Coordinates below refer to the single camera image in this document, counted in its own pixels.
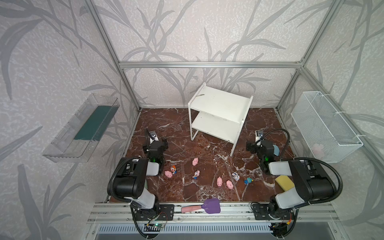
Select orange hooded Doraemon figure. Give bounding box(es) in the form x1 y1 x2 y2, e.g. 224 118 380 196
171 165 177 175

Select blue green Doraemon figure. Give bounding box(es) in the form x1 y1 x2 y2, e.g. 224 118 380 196
244 178 254 185

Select white hooded Doraemon figure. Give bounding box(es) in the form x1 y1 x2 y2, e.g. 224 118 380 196
232 173 240 182

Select pink hooded Doraemon figure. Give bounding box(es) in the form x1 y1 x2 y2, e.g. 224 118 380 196
193 170 200 180

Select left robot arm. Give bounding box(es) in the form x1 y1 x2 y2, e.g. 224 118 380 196
107 138 168 210

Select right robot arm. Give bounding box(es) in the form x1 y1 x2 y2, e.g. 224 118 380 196
246 140 344 212

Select white two-tier shelf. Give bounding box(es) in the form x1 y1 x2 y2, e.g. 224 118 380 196
188 83 253 157

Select light blue toy shovel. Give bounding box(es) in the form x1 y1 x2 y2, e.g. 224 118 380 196
273 145 280 157

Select pink pig toy left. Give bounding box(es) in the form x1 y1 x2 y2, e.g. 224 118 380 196
165 171 173 178

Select pink pig toy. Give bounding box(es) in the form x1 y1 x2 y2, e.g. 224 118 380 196
192 158 199 166
217 177 223 187
226 180 234 190
165 171 173 178

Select yellow sponge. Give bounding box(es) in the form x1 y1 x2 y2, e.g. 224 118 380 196
276 176 295 192

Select pink pig toy centre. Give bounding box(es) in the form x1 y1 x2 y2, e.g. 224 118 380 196
192 158 199 166

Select pink pig toy lower right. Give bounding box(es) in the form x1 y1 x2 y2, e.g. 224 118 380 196
226 180 234 190

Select pink toy in basket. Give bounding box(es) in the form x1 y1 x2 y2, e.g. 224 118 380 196
311 144 325 160

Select pink pig toy lower middle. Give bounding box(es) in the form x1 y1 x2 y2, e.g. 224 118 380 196
217 177 223 187

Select green circuit board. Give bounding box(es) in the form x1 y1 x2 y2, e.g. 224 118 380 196
145 223 167 232

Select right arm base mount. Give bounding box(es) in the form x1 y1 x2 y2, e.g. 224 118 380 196
250 203 295 221

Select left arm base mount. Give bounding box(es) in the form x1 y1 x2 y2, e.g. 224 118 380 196
133 204 175 221

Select white wire mesh basket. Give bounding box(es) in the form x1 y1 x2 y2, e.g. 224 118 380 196
291 91 364 163

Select purple toy spatula pink handle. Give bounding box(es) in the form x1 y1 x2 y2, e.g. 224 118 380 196
181 198 221 214

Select clear plastic wall bin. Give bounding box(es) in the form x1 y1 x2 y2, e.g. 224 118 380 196
42 94 120 163

